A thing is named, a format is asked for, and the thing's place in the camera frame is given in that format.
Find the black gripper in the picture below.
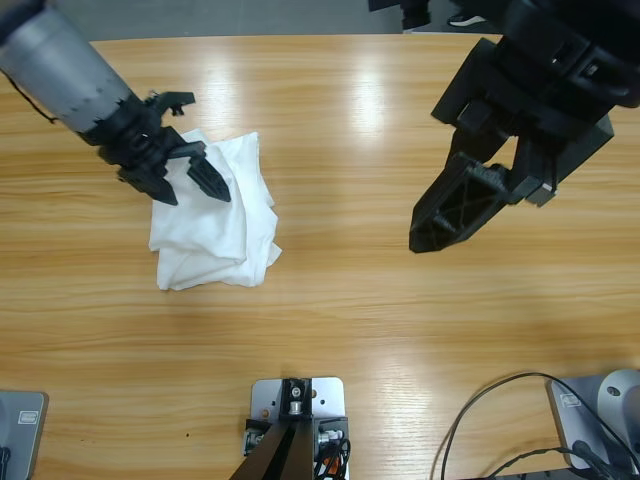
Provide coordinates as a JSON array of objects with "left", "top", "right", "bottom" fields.
[
  {"left": 408, "top": 0, "right": 640, "bottom": 254},
  {"left": 78, "top": 89, "right": 233, "bottom": 207}
]

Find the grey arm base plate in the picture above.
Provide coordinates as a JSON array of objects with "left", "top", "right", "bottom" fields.
[
  {"left": 0, "top": 390, "right": 50, "bottom": 480},
  {"left": 545, "top": 375, "right": 640, "bottom": 471}
]

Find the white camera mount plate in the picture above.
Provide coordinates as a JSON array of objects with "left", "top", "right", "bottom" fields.
[{"left": 248, "top": 377, "right": 348, "bottom": 426}]

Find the white t-shirt with black print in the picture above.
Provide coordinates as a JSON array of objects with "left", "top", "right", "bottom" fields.
[{"left": 148, "top": 128, "right": 284, "bottom": 292}]

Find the black wire tangle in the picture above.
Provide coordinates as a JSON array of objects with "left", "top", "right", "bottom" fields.
[{"left": 313, "top": 437, "right": 354, "bottom": 480}]

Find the dark camera post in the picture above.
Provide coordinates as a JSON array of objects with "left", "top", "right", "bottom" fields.
[{"left": 230, "top": 378, "right": 321, "bottom": 480}]

